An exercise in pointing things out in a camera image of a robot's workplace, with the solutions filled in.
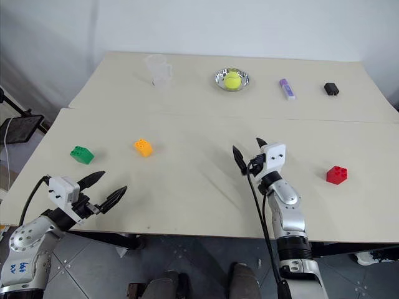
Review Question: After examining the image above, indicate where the white and black shoe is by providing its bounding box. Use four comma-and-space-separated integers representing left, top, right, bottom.
353, 249, 399, 267

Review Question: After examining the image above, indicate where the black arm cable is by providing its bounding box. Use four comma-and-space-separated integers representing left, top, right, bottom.
246, 157, 292, 299
18, 176, 51, 227

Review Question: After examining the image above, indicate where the black stand pole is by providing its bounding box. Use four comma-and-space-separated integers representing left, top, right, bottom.
0, 86, 34, 118

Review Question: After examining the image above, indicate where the clear plastic cup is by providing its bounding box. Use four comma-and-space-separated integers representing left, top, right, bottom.
143, 54, 166, 85
153, 63, 174, 90

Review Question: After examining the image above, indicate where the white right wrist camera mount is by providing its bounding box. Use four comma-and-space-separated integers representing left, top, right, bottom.
255, 143, 287, 181

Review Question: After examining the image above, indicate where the yellow tennis ball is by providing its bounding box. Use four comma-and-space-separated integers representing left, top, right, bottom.
224, 72, 242, 92

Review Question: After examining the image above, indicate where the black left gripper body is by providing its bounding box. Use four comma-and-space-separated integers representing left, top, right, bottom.
72, 192, 102, 223

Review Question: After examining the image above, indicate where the red toy building block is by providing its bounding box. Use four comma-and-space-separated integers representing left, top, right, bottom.
325, 165, 349, 186

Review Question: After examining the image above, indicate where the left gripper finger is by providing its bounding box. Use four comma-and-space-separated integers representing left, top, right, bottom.
78, 170, 106, 192
99, 186, 128, 215

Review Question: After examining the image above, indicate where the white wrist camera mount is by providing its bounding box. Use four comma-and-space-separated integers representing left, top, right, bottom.
255, 143, 287, 181
49, 175, 81, 222

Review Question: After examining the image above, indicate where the dark rounded shape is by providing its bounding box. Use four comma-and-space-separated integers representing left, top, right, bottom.
143, 269, 191, 299
228, 262, 262, 299

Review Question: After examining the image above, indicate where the yellow toy building block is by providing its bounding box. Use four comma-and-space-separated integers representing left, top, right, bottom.
133, 138, 154, 158

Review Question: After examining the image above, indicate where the purple white small bottle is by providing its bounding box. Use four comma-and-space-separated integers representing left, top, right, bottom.
279, 78, 297, 101

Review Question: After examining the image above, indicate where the green toy building block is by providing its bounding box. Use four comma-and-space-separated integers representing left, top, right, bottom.
69, 145, 95, 164

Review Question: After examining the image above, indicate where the thin white cable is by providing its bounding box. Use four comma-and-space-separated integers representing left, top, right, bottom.
3, 116, 15, 191

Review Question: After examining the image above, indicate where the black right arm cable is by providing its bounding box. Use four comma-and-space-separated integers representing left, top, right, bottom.
246, 157, 292, 299

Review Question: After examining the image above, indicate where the silver metal bowl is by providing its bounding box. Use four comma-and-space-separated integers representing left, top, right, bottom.
213, 67, 251, 92

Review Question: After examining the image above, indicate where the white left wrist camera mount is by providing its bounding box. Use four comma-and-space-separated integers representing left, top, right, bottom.
49, 175, 81, 222

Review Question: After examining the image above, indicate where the small black plug adapter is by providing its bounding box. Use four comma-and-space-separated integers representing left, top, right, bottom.
323, 82, 340, 97

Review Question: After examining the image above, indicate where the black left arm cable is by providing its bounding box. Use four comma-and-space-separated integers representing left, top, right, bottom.
18, 176, 51, 227

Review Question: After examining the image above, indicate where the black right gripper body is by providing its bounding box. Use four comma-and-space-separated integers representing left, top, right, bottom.
242, 153, 266, 178

